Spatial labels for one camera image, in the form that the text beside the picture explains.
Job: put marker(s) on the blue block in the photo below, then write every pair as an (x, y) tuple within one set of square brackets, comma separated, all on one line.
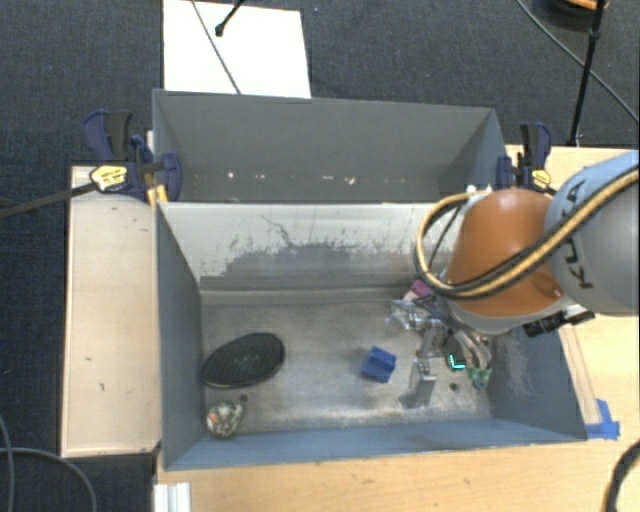
[(378, 365)]

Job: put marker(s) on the pale wood flat board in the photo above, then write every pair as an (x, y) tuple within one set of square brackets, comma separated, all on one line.
[(112, 320)]

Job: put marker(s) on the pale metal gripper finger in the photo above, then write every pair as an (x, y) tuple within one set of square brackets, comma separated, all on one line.
[(402, 316), (423, 382)]

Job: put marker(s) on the black oval mesh dish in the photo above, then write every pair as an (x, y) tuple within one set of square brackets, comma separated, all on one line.
[(243, 360)]

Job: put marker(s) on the speckled pebble-shaped toy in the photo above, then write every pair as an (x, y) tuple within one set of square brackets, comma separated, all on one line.
[(225, 417)]

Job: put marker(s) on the grey metal bin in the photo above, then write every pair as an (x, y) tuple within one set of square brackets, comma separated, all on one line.
[(320, 320)]

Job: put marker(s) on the black cylinder on white bracket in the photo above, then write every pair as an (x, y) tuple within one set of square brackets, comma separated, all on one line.
[(544, 325)]

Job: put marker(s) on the small purple object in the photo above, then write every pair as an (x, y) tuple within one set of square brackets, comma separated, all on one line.
[(420, 290)]

